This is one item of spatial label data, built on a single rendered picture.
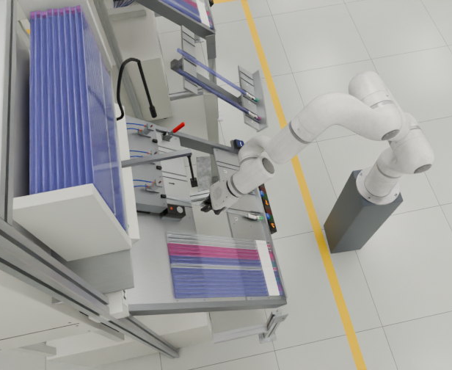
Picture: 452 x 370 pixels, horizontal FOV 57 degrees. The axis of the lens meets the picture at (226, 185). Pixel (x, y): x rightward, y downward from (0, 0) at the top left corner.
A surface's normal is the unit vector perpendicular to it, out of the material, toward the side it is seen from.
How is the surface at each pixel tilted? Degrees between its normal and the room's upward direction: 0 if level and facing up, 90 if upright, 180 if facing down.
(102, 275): 0
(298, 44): 0
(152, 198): 42
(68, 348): 0
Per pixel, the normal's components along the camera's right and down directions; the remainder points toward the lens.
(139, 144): 0.65, -0.45
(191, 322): -0.02, -0.44
